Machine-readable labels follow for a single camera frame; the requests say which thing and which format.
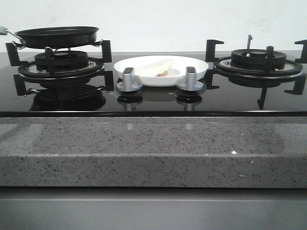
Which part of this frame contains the black gas burner plain side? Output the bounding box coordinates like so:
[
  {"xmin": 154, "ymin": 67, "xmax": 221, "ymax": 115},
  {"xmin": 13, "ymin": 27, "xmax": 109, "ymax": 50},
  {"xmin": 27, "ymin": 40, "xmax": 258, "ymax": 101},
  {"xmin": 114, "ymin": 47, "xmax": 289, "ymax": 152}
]
[{"xmin": 213, "ymin": 46, "xmax": 307, "ymax": 88}]

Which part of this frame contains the black frying pan mint handle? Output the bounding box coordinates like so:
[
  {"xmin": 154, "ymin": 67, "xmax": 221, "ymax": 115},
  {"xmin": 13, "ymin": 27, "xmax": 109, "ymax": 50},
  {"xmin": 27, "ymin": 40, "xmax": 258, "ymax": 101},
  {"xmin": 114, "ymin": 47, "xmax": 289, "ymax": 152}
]
[{"xmin": 11, "ymin": 26, "xmax": 99, "ymax": 49}]

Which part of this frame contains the black glass cooktop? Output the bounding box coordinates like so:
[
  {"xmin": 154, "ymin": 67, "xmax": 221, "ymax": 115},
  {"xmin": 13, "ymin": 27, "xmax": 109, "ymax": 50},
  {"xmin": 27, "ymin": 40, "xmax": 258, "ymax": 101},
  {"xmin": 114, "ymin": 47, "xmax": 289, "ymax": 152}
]
[{"xmin": 0, "ymin": 52, "xmax": 307, "ymax": 117}]

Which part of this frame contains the black plain side support grate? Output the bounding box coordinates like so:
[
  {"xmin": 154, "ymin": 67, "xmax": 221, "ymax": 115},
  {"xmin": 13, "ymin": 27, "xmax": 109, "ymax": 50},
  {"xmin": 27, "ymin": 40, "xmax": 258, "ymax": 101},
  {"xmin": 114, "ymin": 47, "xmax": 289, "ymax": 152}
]
[{"xmin": 205, "ymin": 35, "xmax": 307, "ymax": 79}]

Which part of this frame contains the grey cabinet front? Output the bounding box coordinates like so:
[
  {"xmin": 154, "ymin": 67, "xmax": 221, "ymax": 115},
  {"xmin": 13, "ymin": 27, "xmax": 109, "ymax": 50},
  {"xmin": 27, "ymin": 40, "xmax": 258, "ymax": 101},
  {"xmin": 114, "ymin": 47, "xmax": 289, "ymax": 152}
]
[{"xmin": 0, "ymin": 188, "xmax": 307, "ymax": 230}]

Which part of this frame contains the fried egg orange yolk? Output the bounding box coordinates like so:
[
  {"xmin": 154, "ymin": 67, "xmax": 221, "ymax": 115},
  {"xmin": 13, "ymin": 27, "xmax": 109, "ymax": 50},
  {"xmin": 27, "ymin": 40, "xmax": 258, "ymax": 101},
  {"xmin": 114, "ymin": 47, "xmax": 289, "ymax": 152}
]
[{"xmin": 135, "ymin": 59, "xmax": 175, "ymax": 76}]

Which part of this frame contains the silver stove knob plain side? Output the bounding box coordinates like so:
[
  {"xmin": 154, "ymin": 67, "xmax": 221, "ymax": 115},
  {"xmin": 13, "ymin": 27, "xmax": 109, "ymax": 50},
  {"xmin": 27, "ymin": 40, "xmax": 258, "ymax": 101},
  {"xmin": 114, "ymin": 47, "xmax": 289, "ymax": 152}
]
[{"xmin": 177, "ymin": 67, "xmax": 204, "ymax": 92}]

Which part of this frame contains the white round plate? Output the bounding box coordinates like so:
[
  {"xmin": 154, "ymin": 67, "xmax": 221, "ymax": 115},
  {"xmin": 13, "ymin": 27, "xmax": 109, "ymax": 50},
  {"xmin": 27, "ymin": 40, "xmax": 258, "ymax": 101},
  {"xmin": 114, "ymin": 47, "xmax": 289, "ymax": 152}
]
[{"xmin": 114, "ymin": 55, "xmax": 209, "ymax": 87}]

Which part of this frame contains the black gas burner pan side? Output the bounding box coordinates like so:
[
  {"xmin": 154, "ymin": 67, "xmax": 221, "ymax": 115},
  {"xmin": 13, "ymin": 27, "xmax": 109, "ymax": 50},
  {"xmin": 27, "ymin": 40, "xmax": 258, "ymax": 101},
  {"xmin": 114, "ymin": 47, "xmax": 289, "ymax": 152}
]
[{"xmin": 18, "ymin": 50, "xmax": 104, "ymax": 80}]

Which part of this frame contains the wire pan support ring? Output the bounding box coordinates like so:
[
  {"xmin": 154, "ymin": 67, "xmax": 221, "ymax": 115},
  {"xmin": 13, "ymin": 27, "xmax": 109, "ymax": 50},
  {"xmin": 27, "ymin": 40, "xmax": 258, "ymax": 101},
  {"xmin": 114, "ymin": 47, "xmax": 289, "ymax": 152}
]
[{"xmin": 12, "ymin": 38, "xmax": 104, "ymax": 54}]

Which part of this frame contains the black pan support grate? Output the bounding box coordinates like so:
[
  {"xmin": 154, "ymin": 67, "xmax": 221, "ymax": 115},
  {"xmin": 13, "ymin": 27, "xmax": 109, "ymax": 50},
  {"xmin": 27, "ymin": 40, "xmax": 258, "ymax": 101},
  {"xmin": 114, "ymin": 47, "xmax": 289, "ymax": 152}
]
[{"xmin": 5, "ymin": 39, "xmax": 112, "ymax": 75}]

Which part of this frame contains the silver stove knob pan side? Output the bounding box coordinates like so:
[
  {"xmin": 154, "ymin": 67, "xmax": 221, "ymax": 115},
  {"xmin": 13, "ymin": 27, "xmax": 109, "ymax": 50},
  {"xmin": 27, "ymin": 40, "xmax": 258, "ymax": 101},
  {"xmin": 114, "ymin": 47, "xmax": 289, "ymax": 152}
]
[{"xmin": 117, "ymin": 68, "xmax": 143, "ymax": 92}]

